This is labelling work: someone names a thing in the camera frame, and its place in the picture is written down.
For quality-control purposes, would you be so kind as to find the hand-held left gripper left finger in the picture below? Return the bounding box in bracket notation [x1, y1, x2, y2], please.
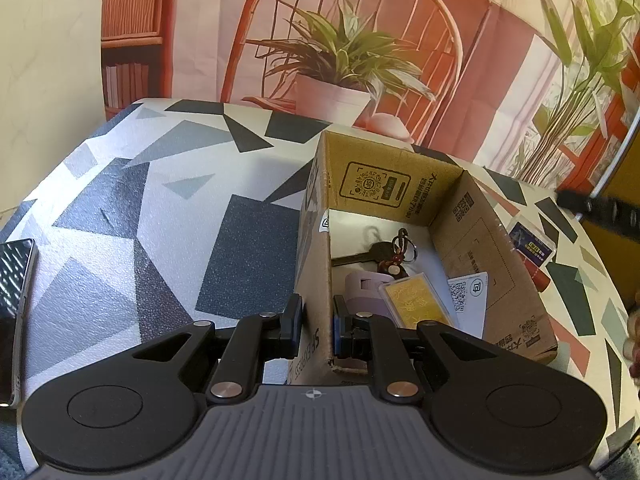
[131, 294, 304, 404]

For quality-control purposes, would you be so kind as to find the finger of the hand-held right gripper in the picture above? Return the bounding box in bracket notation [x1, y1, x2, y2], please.
[556, 189, 640, 226]

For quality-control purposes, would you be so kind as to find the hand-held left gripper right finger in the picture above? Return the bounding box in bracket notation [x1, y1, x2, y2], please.
[333, 297, 501, 404]

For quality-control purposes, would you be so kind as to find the purple device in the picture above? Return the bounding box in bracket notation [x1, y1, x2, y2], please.
[345, 270, 401, 319]

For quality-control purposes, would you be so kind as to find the clear box with blue label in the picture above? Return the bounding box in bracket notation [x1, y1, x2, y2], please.
[509, 220, 557, 268]

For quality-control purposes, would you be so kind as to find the gold card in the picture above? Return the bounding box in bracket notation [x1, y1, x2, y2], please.
[378, 272, 448, 331]

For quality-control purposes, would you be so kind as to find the dark red tube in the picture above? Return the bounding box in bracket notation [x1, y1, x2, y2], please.
[527, 265, 551, 291]

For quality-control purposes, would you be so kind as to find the key with brown keychain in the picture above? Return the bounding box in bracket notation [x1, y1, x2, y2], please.
[332, 229, 418, 279]

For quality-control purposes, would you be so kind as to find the cardboard box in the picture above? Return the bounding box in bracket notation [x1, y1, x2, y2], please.
[287, 130, 559, 386]

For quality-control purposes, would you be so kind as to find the black smartphone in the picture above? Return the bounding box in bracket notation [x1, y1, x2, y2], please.
[0, 237, 40, 407]

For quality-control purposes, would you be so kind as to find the printed room backdrop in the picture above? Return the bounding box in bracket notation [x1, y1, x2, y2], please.
[100, 0, 640, 196]

